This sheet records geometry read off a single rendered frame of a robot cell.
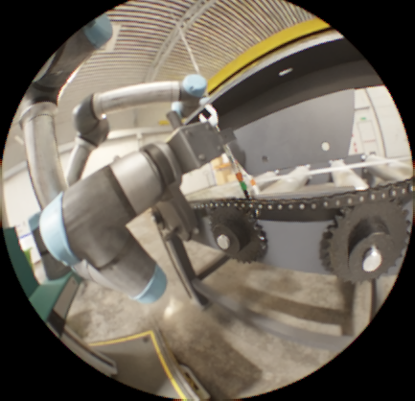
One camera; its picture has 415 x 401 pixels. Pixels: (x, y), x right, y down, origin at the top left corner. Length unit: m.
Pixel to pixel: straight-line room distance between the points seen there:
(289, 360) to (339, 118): 1.06
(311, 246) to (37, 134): 0.54
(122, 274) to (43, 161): 0.21
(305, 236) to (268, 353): 0.85
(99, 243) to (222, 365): 0.99
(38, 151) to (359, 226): 0.49
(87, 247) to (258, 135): 0.33
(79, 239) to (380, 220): 0.35
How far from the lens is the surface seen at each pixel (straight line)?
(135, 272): 0.18
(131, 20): 7.93
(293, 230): 0.31
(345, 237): 0.25
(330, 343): 0.73
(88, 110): 0.48
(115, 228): 0.15
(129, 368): 0.88
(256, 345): 1.05
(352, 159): 1.22
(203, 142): 0.15
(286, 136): 0.28
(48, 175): 0.27
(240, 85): 0.28
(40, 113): 0.32
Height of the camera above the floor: 1.01
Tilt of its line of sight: 7 degrees down
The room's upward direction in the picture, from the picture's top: 15 degrees counter-clockwise
